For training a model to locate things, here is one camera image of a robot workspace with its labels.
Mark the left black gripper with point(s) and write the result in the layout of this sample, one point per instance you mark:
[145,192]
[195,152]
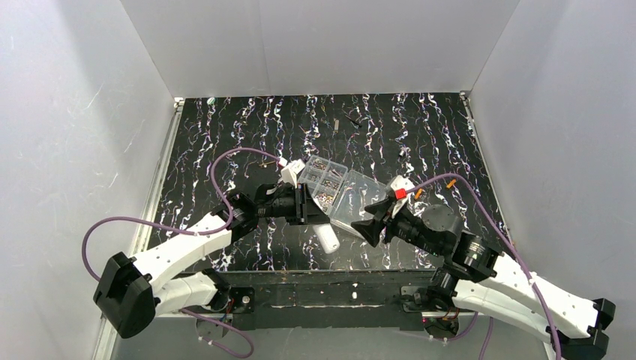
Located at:
[302,205]

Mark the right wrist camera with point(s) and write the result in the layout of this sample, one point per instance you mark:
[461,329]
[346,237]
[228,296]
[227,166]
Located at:
[400,187]

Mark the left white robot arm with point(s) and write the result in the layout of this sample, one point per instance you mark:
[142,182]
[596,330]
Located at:
[222,227]

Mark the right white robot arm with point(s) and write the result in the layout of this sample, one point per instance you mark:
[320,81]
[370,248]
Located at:
[477,275]

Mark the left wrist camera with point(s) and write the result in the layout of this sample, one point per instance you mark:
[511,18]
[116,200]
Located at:
[290,170]

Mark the white remote control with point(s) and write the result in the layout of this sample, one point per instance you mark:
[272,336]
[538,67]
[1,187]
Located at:
[327,238]

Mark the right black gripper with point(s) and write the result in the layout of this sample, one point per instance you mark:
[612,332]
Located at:
[386,226]

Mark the clear plastic parts box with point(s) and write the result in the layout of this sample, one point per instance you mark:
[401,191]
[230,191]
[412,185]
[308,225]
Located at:
[340,192]

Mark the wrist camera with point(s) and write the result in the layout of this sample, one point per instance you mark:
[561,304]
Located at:
[290,170]
[400,187]

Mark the aluminium frame rail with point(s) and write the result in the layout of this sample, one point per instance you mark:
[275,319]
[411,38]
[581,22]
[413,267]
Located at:
[125,297]

